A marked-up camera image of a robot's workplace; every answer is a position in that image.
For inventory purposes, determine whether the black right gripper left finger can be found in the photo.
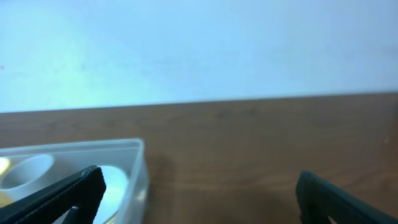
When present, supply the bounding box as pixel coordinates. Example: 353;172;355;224
1;166;106;224

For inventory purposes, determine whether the grey plastic bowl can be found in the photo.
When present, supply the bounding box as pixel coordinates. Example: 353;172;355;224
52;163;129;224

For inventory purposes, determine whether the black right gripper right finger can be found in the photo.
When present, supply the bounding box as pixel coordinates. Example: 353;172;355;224
295;170;397;224

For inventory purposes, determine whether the clear plastic container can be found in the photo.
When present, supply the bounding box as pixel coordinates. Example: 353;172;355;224
1;139;149;224

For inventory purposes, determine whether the grey plastic cup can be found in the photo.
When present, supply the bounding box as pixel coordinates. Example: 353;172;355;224
1;154;57;202

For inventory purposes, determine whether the yellow plastic cup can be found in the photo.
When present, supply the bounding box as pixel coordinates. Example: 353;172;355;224
0;157;12;208

